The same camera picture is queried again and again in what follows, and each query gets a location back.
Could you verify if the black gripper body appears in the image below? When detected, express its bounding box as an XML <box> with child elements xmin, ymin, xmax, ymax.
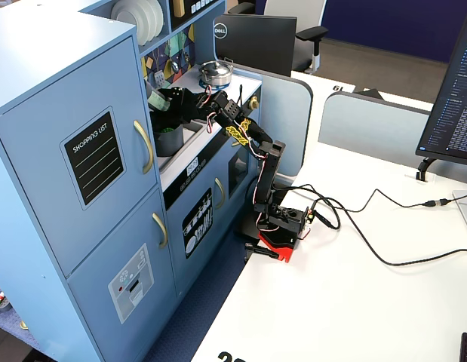
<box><xmin>171</xmin><ymin>88</ymin><xmax>215</xmax><ymax>124</ymax></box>

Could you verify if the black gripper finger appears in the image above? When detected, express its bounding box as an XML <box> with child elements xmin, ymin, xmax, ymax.
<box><xmin>167</xmin><ymin>107</ymin><xmax>195</xmax><ymax>127</ymax></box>
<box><xmin>157</xmin><ymin>86</ymin><xmax>186</xmax><ymax>102</ymax></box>

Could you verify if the black and red robot base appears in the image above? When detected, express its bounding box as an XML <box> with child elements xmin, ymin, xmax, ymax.
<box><xmin>254</xmin><ymin>202</ymin><xmax>314</xmax><ymax>263</ymax></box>

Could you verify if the metal toy spatula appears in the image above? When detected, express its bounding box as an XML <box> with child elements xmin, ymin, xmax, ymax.
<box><xmin>153</xmin><ymin>51</ymin><xmax>167</xmax><ymax>87</ymax></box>

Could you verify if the gray plastic pot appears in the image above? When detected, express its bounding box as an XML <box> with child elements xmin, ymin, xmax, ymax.
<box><xmin>150</xmin><ymin>119</ymin><xmax>186</xmax><ymax>158</ymax></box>

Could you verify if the steel pot with lid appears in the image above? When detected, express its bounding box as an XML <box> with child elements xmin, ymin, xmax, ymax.
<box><xmin>198</xmin><ymin>59</ymin><xmax>235</xmax><ymax>87</ymax></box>

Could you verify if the white toy plate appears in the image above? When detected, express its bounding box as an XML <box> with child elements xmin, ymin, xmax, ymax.
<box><xmin>110</xmin><ymin>0</ymin><xmax>147</xmax><ymax>43</ymax></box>
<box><xmin>152</xmin><ymin>0</ymin><xmax>165</xmax><ymax>38</ymax></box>
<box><xmin>137</xmin><ymin>0</ymin><xmax>158</xmax><ymax>41</ymax></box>

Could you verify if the black microwave door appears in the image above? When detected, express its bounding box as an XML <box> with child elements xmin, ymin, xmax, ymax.
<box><xmin>168</xmin><ymin>0</ymin><xmax>221</xmax><ymax>32</ymax></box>

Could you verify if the black Dell monitor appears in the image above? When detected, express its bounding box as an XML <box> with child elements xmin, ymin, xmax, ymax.
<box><xmin>213</xmin><ymin>13</ymin><xmax>299</xmax><ymax>78</ymax></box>

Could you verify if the gray desk divider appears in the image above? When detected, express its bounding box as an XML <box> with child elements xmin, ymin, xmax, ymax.
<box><xmin>318</xmin><ymin>91</ymin><xmax>467</xmax><ymax>186</ymax></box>
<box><xmin>232</xmin><ymin>63</ymin><xmax>315</xmax><ymax>179</ymax></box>

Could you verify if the upper fridge door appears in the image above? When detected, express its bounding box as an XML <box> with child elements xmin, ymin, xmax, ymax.
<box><xmin>0</xmin><ymin>35</ymin><xmax>161</xmax><ymax>278</ymax></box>

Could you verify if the fridge door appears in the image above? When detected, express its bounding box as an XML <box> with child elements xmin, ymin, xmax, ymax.
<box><xmin>0</xmin><ymin>35</ymin><xmax>161</xmax><ymax>278</ymax></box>
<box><xmin>66</xmin><ymin>188</ymin><xmax>178</xmax><ymax>362</ymax></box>

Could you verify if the dishwasher door with print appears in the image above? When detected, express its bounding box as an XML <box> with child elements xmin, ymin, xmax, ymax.
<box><xmin>165</xmin><ymin>165</ymin><xmax>231</xmax><ymax>299</ymax></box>

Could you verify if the white black office chair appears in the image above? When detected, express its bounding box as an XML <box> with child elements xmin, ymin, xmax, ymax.
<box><xmin>227</xmin><ymin>0</ymin><xmax>330</xmax><ymax>75</ymax></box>

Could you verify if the blue toy kitchen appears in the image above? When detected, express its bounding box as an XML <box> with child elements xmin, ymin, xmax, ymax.
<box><xmin>0</xmin><ymin>0</ymin><xmax>265</xmax><ymax>362</ymax></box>

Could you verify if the black table clamp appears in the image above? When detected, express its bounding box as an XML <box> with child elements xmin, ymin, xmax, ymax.
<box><xmin>244</xmin><ymin>242</ymin><xmax>280</xmax><ymax>261</ymax></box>

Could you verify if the lower fridge door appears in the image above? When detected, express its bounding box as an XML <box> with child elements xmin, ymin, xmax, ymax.
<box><xmin>66</xmin><ymin>188</ymin><xmax>178</xmax><ymax>362</ymax></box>

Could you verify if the computer monitor showing code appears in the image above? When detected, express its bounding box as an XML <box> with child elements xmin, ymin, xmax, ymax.
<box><xmin>415</xmin><ymin>9</ymin><xmax>467</xmax><ymax>167</ymax></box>

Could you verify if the silver monitor base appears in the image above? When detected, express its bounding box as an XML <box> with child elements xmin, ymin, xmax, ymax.
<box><xmin>451</xmin><ymin>188</ymin><xmax>467</xmax><ymax>241</ymax></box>

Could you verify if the gold upper fridge handle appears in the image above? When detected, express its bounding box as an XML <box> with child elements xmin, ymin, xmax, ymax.
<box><xmin>133</xmin><ymin>119</ymin><xmax>155</xmax><ymax>175</ymax></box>

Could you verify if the gold fridge handle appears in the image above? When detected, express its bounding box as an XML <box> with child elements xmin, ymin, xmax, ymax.
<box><xmin>133</xmin><ymin>119</ymin><xmax>155</xmax><ymax>175</ymax></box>
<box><xmin>152</xmin><ymin>212</ymin><xmax>169</xmax><ymax>250</ymax></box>

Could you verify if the gold dishwasher door handle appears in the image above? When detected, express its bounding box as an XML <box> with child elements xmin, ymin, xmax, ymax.
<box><xmin>214</xmin><ymin>177</ymin><xmax>226</xmax><ymax>210</ymax></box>

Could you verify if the gold lower fridge handle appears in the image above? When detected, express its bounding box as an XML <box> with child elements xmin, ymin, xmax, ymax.
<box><xmin>152</xmin><ymin>212</ymin><xmax>169</xmax><ymax>250</ymax></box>

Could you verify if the thin black usb cable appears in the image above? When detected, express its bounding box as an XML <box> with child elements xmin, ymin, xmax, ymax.
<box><xmin>310</xmin><ymin>188</ymin><xmax>467</xmax><ymax>214</ymax></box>

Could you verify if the thick black cable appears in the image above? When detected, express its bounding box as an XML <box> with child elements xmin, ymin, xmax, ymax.
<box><xmin>281</xmin><ymin>183</ymin><xmax>467</xmax><ymax>268</ymax></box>

